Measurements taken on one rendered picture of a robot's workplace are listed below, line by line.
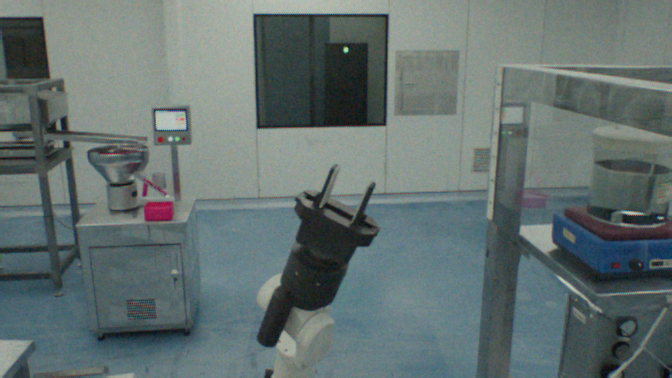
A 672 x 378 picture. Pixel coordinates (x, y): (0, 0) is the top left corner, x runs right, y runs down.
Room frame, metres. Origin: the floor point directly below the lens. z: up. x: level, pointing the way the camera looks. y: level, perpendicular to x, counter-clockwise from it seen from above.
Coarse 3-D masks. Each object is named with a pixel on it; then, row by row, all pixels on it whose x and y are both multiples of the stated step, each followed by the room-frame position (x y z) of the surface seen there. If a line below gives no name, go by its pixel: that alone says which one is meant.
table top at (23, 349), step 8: (0, 344) 1.61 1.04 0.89; (8, 344) 1.62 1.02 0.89; (16, 344) 1.62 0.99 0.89; (24, 344) 1.62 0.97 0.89; (32, 344) 1.63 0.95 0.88; (0, 352) 1.57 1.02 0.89; (8, 352) 1.57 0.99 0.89; (16, 352) 1.57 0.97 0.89; (24, 352) 1.58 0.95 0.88; (32, 352) 1.62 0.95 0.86; (0, 360) 1.52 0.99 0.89; (8, 360) 1.52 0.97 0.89; (16, 360) 1.53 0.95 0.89; (24, 360) 1.57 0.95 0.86; (0, 368) 1.48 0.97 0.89; (8, 368) 1.48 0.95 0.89; (16, 368) 1.52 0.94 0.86; (0, 376) 1.44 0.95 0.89; (8, 376) 1.47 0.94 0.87
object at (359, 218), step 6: (366, 186) 0.76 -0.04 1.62; (372, 186) 0.77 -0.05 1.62; (366, 192) 0.76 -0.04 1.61; (372, 192) 0.78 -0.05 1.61; (366, 198) 0.76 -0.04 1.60; (360, 204) 0.77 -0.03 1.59; (366, 204) 0.77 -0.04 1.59; (360, 210) 0.77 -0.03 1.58; (354, 216) 0.77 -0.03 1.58; (360, 216) 0.77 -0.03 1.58; (366, 216) 0.78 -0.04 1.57; (354, 222) 0.77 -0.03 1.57; (360, 222) 0.78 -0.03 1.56
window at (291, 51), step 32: (256, 32) 6.11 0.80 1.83; (288, 32) 6.15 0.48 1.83; (320, 32) 6.19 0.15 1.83; (352, 32) 6.23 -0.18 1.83; (384, 32) 6.28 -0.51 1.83; (256, 64) 6.10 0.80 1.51; (288, 64) 6.15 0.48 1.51; (320, 64) 6.19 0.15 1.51; (352, 64) 6.23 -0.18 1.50; (384, 64) 6.27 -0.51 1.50; (256, 96) 6.10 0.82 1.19; (288, 96) 6.15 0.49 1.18; (320, 96) 6.19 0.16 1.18; (352, 96) 6.23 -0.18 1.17; (384, 96) 6.28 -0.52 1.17
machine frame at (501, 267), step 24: (576, 72) 1.06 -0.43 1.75; (600, 72) 1.26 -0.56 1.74; (624, 72) 1.26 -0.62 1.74; (648, 72) 1.27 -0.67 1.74; (504, 240) 1.24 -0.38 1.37; (504, 264) 1.24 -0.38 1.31; (504, 288) 1.24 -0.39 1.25; (504, 312) 1.24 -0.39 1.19; (480, 336) 1.28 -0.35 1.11; (504, 336) 1.24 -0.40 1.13; (480, 360) 1.27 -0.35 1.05; (504, 360) 1.24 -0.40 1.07
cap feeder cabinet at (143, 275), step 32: (96, 224) 3.19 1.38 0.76; (128, 224) 3.20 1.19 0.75; (160, 224) 3.23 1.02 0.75; (192, 224) 3.55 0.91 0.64; (96, 256) 3.18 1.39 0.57; (128, 256) 3.20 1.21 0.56; (160, 256) 3.23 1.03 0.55; (192, 256) 3.45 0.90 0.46; (96, 288) 3.18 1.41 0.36; (128, 288) 3.20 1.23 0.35; (160, 288) 3.23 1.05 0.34; (192, 288) 3.34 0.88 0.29; (96, 320) 3.18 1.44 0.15; (128, 320) 3.20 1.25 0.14; (160, 320) 3.22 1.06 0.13; (192, 320) 3.26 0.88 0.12
